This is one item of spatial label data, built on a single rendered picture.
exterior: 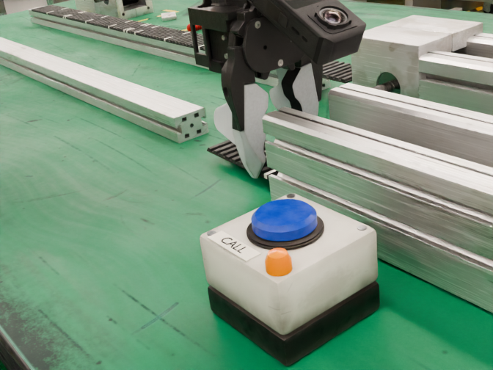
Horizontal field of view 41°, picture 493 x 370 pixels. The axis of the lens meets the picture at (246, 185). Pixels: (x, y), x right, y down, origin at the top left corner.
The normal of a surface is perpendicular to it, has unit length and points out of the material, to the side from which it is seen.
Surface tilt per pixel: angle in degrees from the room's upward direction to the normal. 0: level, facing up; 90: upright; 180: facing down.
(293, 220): 3
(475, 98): 90
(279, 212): 3
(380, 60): 90
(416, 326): 0
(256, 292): 90
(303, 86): 90
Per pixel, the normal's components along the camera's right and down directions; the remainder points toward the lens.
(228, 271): -0.79, 0.35
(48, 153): -0.11, -0.90
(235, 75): 0.61, 0.28
